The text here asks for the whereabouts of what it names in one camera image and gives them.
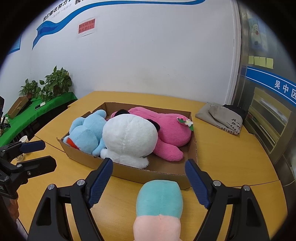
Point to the grey canvas bag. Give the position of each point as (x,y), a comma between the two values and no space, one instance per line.
(226,117)

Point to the small brown box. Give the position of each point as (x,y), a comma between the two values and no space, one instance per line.
(20,104)

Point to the red wall notice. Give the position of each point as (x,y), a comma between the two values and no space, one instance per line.
(86,27)

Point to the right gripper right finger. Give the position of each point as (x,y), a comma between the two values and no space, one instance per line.
(246,221)

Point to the white panda plush toy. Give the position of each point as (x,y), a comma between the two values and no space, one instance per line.
(129,139)

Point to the green cloth covered table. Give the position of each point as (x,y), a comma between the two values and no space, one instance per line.
(30,114)

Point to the pink plush bear toy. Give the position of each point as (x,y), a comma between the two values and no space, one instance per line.
(175,131)

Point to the green potted plant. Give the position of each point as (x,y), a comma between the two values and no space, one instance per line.
(55,84)
(30,89)

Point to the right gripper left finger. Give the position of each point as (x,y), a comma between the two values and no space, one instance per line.
(50,221)

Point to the teal pink plush toy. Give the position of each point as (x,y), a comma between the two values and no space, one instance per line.
(159,208)

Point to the light blue plush toy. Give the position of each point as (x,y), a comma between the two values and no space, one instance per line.
(85,134)

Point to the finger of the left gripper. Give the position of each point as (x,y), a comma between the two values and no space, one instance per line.
(33,168)
(13,150)

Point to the yellow sticky notes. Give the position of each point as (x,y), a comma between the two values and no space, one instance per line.
(261,61)

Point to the brown cardboard box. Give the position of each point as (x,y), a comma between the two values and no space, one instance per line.
(158,168)

